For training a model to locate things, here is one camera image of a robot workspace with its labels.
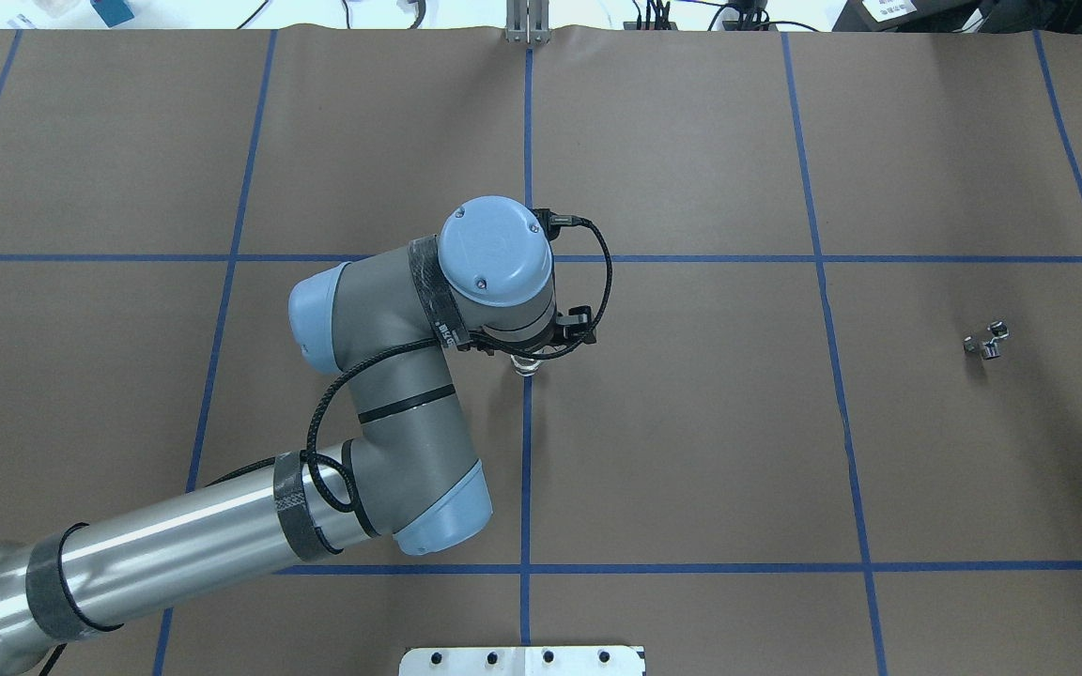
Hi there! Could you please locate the white PPR pipe fitting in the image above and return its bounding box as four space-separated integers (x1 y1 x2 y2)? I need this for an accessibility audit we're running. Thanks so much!
510 352 545 379

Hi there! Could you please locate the metal PPR valve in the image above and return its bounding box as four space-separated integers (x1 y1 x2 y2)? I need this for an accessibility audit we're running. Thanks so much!
963 320 1011 361

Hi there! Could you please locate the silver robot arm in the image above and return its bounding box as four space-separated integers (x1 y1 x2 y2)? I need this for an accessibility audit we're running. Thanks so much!
0 196 601 675

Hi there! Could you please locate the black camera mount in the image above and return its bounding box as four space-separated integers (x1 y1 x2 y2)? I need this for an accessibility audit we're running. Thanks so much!
547 305 597 349

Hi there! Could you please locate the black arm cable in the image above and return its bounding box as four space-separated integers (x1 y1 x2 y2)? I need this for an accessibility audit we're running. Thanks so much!
203 208 615 555

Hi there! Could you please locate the aluminium frame post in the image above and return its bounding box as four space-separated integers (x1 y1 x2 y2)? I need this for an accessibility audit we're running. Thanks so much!
503 0 552 47

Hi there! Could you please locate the white camera stand column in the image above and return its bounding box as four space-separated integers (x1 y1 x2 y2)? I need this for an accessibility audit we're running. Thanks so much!
398 645 648 675

